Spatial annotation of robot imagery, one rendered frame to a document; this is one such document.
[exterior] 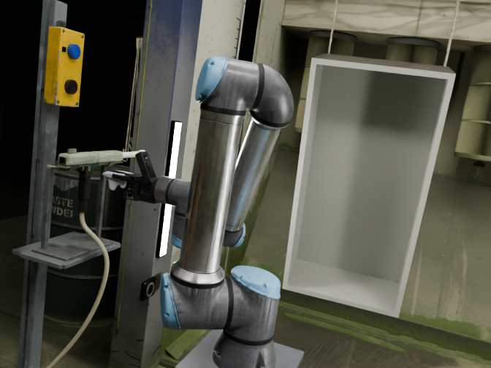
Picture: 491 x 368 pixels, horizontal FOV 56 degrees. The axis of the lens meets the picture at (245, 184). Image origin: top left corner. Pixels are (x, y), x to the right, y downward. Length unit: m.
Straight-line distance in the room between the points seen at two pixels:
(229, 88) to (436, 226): 2.62
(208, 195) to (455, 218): 2.63
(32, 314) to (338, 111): 1.71
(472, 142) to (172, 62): 2.05
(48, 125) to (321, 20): 2.16
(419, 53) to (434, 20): 0.21
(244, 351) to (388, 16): 2.50
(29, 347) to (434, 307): 2.43
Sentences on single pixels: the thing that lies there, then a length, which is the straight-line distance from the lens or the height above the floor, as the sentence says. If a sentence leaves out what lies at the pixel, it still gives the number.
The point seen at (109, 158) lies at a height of 1.12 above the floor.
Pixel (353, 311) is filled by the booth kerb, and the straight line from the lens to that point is 3.34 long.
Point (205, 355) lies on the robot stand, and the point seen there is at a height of 0.64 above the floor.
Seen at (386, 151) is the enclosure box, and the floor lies 1.26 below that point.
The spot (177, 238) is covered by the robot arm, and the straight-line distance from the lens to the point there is 1.51.
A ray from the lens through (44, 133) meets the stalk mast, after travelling 1.79.
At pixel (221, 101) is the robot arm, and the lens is 1.13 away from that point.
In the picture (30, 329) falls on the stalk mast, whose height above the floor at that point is 0.44.
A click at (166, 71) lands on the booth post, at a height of 1.48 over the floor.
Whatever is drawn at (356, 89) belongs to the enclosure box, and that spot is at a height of 1.55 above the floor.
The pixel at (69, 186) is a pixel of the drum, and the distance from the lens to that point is 2.73.
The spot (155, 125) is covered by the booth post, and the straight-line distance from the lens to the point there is 2.10.
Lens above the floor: 1.38
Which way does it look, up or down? 9 degrees down
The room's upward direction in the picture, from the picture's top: 8 degrees clockwise
